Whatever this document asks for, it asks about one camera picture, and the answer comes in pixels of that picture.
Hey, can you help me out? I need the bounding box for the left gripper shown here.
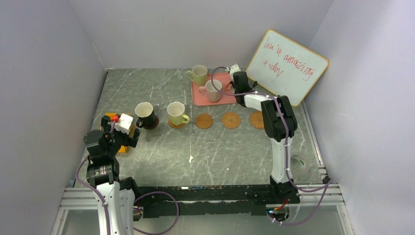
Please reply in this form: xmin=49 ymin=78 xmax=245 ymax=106
xmin=101 ymin=116 xmax=139 ymax=157

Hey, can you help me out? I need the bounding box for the black mug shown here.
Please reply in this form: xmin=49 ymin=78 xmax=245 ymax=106
xmin=135 ymin=102 xmax=159 ymax=130

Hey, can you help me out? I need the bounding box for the pink mug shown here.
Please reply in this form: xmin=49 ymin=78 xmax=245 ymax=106
xmin=199 ymin=79 xmax=223 ymax=103

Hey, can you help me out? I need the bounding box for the green mug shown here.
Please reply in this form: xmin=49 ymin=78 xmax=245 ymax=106
xmin=167 ymin=101 xmax=191 ymax=126
xmin=186 ymin=65 xmax=208 ymax=86

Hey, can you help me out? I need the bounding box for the light wooden coaster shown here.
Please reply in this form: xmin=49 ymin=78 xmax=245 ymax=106
xmin=168 ymin=120 xmax=185 ymax=129
xmin=195 ymin=113 xmax=213 ymax=129

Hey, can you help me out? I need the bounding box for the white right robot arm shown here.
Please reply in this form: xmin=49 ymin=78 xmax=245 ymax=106
xmin=227 ymin=64 xmax=298 ymax=203

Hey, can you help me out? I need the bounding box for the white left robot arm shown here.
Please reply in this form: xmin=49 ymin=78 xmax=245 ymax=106
xmin=83 ymin=113 xmax=140 ymax=235

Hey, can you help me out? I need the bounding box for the yellow plastic bin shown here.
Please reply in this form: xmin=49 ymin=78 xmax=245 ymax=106
xmin=104 ymin=113 xmax=134 ymax=154

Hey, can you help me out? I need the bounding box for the whiteboard with red writing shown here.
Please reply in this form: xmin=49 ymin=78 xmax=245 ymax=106
xmin=246 ymin=30 xmax=329 ymax=107

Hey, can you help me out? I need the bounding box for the clear tape roll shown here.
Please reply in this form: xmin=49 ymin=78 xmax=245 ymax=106
xmin=290 ymin=154 xmax=310 ymax=176

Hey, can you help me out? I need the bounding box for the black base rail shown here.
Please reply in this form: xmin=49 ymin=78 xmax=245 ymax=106
xmin=121 ymin=183 xmax=300 ymax=218

